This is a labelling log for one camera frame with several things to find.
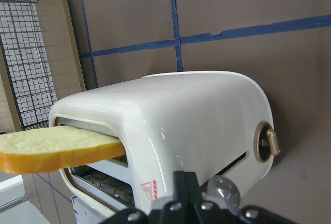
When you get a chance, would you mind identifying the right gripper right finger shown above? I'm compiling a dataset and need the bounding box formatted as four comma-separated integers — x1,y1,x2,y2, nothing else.
185,172,292,223

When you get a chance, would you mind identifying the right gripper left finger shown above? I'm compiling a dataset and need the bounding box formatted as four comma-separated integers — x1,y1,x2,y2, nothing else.
103,171,188,223

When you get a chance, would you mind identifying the white two-slot toaster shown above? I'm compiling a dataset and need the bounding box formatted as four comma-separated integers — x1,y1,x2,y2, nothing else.
49,71,280,223

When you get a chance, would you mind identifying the bread slice in toaster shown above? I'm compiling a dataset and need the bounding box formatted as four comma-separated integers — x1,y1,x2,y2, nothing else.
1,126,125,174

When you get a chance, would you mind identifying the wire basket with wooden shelf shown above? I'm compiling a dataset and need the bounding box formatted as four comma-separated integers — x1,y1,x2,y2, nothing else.
1,0,86,133

